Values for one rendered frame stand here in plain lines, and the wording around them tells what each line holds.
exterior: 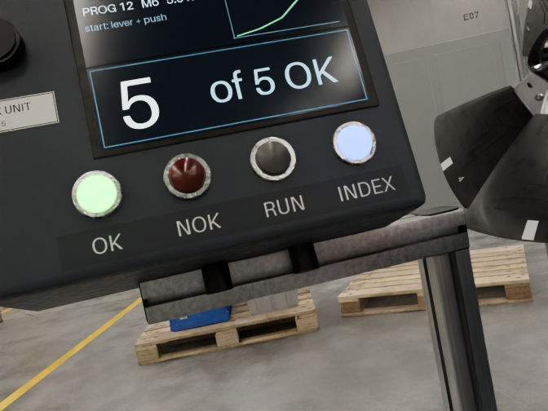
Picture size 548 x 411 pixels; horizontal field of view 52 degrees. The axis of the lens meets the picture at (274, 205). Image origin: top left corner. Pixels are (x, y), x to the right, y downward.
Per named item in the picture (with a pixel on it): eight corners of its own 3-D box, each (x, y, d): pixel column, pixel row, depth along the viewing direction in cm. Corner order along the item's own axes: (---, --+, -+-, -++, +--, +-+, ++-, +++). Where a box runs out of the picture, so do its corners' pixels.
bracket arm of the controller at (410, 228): (451, 243, 44) (444, 205, 44) (470, 247, 41) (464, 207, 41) (148, 315, 40) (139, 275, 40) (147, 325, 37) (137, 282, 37)
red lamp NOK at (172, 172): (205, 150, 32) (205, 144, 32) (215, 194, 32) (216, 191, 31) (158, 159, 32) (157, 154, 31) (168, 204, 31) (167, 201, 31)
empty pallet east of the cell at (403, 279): (526, 262, 429) (523, 243, 428) (532, 302, 337) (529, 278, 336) (372, 278, 476) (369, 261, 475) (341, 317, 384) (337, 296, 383)
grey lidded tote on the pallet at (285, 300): (300, 287, 435) (291, 245, 432) (305, 306, 374) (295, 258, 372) (247, 297, 434) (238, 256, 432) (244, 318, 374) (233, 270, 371)
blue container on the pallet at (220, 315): (235, 300, 435) (229, 272, 433) (230, 322, 375) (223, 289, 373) (183, 310, 435) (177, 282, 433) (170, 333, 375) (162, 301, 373)
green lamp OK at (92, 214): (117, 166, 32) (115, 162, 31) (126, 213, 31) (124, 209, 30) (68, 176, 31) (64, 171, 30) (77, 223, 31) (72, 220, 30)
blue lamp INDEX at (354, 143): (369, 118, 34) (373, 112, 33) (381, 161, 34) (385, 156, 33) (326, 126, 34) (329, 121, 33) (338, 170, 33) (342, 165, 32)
